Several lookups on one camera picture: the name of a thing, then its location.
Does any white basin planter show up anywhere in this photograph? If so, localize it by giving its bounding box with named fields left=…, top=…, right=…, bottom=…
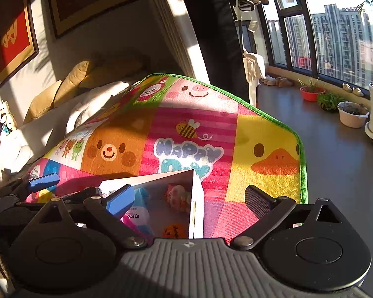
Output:
left=337, top=101, right=370, bottom=129

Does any cream blanket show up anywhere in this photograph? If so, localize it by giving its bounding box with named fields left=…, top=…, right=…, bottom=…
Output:
left=65, top=81, right=133, bottom=134

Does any red framed picture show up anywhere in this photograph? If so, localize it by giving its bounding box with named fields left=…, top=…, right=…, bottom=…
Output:
left=47, top=0, right=140, bottom=39
left=0, top=0, right=39, bottom=87

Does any colourful cartoon play mat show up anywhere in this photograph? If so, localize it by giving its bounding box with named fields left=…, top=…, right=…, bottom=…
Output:
left=23, top=74, right=308, bottom=246

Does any pink toy figure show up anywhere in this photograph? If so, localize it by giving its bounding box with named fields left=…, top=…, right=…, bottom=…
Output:
left=164, top=184, right=191, bottom=214

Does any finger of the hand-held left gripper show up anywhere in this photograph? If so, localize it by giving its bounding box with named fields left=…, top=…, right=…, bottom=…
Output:
left=0, top=172, right=61, bottom=200
left=15, top=186, right=100, bottom=208

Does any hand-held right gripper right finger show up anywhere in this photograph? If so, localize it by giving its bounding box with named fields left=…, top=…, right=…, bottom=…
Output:
left=232, top=185, right=334, bottom=251

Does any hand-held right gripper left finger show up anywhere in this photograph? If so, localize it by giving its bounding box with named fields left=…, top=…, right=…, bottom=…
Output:
left=19, top=185, right=147, bottom=249

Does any white pleated curtain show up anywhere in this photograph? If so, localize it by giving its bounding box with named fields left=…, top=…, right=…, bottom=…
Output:
left=144, top=0, right=210, bottom=79

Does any pale pink cardboard box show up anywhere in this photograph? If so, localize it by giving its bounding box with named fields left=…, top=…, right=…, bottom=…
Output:
left=98, top=169, right=205, bottom=240

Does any teddy bear plush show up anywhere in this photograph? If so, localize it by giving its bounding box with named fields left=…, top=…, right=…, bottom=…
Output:
left=0, top=99, right=17, bottom=131

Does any red pot with plant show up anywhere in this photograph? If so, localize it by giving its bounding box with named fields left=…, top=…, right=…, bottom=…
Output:
left=298, top=77, right=326, bottom=102

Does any dark curtain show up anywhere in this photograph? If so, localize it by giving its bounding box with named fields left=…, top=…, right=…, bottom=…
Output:
left=176, top=0, right=251, bottom=95

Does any orange toy pumpkin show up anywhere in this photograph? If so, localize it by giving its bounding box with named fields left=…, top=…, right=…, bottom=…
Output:
left=162, top=223, right=187, bottom=239

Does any white clothes hanger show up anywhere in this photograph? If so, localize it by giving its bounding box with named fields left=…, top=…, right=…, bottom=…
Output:
left=234, top=0, right=262, bottom=12

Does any hanging cream cloth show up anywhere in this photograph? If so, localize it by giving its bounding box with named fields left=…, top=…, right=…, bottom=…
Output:
left=242, top=49, right=267, bottom=80

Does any low green plant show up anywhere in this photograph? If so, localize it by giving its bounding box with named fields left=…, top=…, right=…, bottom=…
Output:
left=316, top=92, right=340, bottom=113

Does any dark framed window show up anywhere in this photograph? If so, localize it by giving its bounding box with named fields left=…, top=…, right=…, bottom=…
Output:
left=258, top=0, right=373, bottom=100

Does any white sofa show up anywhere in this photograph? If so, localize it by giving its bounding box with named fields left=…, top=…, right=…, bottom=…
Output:
left=0, top=56, right=156, bottom=177

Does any white cushion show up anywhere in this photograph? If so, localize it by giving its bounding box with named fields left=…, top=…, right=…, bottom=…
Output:
left=0, top=127, right=35, bottom=174

